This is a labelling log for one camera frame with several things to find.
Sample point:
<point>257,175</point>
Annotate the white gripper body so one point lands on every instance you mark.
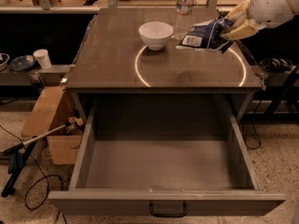
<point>270,4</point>

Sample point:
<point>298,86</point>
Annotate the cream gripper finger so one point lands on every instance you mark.
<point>239,14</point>
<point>243,30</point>

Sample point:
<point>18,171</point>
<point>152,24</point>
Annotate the blue chip bag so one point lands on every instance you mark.
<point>206,36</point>

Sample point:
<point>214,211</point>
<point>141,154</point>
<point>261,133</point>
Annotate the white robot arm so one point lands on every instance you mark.
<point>251,16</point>

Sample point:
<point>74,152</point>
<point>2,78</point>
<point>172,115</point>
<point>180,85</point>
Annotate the grey drawer cabinet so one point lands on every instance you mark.
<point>114,59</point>

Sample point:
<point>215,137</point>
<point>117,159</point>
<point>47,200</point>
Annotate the open grey top drawer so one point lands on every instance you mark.
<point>142,148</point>

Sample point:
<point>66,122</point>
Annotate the clear plastic water bottle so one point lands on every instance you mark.
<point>183,17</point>

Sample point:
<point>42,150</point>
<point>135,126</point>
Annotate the white ceramic bowl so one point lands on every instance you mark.
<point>155,34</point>

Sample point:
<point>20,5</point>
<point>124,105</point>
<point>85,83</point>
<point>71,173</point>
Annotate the white paper cup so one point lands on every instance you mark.
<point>42,56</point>

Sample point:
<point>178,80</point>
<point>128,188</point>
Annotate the low grey side shelf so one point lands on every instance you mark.
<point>49,77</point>

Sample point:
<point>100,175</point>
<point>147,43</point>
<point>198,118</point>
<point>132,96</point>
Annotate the cardboard box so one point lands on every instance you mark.
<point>54,108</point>

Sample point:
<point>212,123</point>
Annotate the dark bowl on shelf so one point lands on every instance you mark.
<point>23,63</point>

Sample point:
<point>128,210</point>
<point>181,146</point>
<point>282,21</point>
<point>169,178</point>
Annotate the grey bowl at edge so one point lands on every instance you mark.
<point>3,61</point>

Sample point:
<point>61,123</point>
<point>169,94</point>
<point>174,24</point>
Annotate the black tripod stand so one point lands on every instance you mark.
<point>18,156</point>

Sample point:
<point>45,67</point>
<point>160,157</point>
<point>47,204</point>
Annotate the black drawer handle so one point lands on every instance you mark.
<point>168,209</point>

